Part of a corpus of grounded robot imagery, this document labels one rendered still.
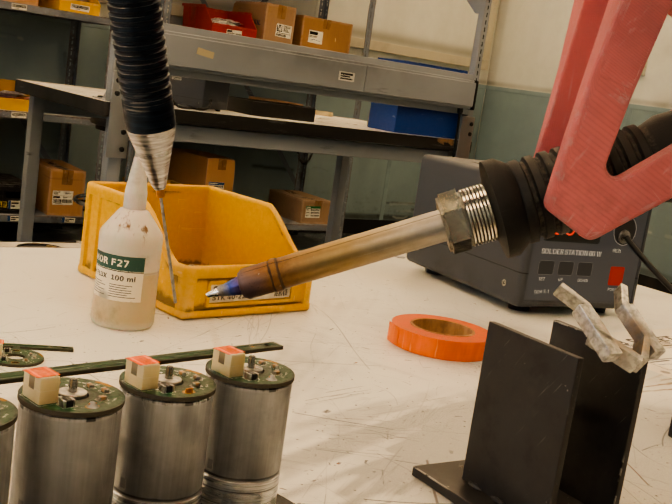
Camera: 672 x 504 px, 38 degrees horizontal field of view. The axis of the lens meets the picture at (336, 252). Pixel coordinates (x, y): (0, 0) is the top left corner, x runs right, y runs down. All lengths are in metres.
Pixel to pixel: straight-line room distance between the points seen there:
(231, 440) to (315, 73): 2.80
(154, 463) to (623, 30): 0.15
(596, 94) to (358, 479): 0.20
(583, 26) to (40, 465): 0.17
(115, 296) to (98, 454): 0.29
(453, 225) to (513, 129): 6.12
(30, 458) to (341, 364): 0.30
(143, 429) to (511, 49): 6.24
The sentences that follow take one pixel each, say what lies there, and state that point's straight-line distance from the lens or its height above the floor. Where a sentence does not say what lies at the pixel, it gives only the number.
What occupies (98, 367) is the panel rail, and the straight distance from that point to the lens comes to 0.27.
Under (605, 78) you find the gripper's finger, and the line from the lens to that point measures 0.23.
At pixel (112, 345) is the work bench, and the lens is 0.51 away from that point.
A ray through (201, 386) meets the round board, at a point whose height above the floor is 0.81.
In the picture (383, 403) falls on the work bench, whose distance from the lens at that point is 0.47.
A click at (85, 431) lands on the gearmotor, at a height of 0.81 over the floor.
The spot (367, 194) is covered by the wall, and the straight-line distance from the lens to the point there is 6.02.
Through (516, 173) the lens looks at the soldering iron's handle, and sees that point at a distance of 0.24.
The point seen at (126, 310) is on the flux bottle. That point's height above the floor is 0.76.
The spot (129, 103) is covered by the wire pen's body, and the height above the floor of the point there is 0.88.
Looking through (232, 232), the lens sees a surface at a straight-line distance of 0.68.
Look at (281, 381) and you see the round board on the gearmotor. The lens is 0.27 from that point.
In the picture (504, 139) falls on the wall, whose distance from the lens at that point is 6.40.
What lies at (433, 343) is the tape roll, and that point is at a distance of 0.56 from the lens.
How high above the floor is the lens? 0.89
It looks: 10 degrees down
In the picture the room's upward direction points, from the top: 8 degrees clockwise
